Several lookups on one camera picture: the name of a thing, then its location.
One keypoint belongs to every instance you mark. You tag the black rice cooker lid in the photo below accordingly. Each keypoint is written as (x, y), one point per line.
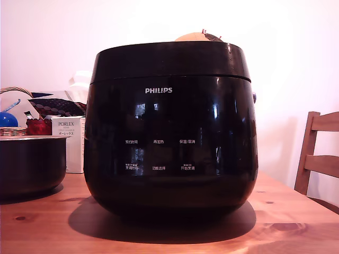
(169, 59)

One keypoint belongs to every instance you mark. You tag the black Philips rice cooker body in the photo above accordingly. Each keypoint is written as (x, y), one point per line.
(169, 119)

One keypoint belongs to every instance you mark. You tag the orange rounded object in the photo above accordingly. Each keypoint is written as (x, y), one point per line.
(189, 37)

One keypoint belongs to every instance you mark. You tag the dark cushion with red pins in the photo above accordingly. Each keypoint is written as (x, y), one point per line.
(214, 38)

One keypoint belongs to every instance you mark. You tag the white paper bag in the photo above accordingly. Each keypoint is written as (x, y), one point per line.
(79, 84)

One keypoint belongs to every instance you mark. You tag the white Porlex box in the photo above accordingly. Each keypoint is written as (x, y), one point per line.
(69, 148)

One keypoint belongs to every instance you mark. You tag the dark dotted patterned cloth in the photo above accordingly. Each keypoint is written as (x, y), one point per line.
(57, 105)

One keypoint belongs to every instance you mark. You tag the red scalloped container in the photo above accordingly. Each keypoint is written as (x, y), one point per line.
(38, 127)

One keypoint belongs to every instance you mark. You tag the black inner cooking pot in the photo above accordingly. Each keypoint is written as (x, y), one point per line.
(29, 164)

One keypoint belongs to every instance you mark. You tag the wooden chair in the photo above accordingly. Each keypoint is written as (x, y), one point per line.
(321, 144)

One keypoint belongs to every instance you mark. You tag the light blue stick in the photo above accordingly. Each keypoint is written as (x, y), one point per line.
(12, 105)

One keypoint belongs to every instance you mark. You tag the blue round ball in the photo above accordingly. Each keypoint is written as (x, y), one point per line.
(8, 119)

